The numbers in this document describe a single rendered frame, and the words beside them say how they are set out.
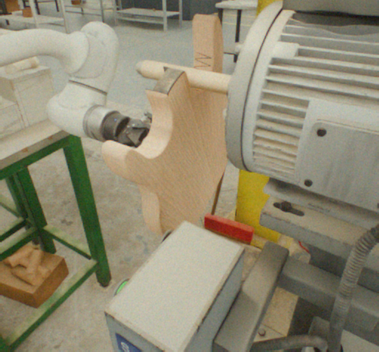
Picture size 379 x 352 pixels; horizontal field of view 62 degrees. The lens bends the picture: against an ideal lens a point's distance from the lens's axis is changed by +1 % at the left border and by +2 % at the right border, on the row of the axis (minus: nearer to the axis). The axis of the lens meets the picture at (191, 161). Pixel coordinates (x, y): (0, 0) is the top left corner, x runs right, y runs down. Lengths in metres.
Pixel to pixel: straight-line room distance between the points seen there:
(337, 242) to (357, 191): 0.10
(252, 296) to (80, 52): 0.64
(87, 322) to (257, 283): 1.30
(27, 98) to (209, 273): 0.96
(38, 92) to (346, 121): 1.04
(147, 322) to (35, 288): 1.40
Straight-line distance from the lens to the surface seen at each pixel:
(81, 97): 0.84
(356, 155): 0.37
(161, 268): 0.39
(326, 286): 0.51
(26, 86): 1.20
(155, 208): 0.60
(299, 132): 0.39
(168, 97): 0.51
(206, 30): 0.61
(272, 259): 0.52
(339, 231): 0.47
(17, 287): 1.78
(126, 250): 1.93
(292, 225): 0.47
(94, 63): 0.83
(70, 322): 1.74
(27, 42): 0.77
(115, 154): 0.46
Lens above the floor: 1.43
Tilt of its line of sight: 33 degrees down
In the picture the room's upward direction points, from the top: straight up
